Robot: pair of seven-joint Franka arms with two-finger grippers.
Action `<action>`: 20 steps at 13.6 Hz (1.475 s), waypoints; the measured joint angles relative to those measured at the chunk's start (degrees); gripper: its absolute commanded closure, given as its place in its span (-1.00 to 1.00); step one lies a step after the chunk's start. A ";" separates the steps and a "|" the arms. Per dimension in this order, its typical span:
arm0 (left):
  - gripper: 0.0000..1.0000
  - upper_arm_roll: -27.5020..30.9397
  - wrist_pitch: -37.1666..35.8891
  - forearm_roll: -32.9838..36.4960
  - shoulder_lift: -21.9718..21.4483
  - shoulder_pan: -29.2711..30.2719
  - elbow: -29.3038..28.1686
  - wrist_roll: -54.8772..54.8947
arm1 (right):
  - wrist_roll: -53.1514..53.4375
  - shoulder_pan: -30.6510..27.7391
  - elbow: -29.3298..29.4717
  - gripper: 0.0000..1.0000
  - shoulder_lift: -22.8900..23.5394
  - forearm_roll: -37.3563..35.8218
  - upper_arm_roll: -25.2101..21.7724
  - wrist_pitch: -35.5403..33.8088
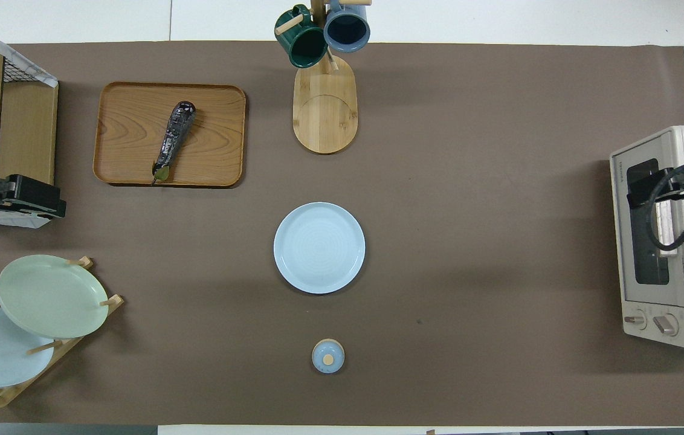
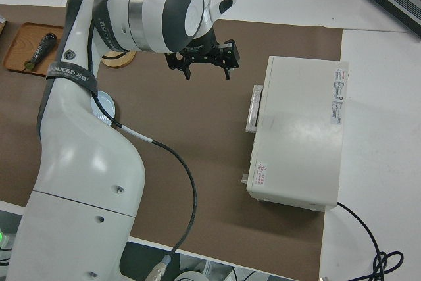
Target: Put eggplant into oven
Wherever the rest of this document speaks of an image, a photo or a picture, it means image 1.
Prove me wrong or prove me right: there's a wooden plate rack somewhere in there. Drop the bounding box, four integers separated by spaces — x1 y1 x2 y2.
0 257 124 415

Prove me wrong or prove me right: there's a light blue round plate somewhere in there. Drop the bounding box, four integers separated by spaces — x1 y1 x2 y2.
273 202 366 295

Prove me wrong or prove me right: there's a dark purple eggplant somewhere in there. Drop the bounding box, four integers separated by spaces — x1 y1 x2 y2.
151 101 197 185

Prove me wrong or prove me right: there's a blue mug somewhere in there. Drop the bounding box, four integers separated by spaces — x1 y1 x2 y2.
323 0 371 53

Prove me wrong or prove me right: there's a wooden shelf unit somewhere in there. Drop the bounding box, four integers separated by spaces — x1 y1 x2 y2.
0 45 59 229

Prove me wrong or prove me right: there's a dark green mug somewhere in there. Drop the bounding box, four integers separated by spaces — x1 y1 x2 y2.
274 5 329 69

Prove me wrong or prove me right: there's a wooden mug tree stand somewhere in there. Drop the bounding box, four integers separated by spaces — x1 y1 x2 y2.
276 0 373 155

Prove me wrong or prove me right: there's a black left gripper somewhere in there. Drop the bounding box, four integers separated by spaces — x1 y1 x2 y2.
0 175 67 218

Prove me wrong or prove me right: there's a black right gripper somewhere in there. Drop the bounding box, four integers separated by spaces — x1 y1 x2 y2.
627 161 684 210

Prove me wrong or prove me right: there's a wooden serving tray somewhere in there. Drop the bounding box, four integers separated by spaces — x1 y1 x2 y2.
92 82 247 188

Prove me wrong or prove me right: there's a marble pattern sheet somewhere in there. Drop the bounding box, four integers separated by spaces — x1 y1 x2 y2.
0 14 59 89

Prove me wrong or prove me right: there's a brown table mat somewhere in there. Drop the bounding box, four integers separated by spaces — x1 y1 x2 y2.
0 41 684 427

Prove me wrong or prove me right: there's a small blue lidded jar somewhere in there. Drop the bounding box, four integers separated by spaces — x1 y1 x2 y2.
311 338 346 375

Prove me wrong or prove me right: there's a pale green plate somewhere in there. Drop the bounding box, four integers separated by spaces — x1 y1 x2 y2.
0 254 109 340

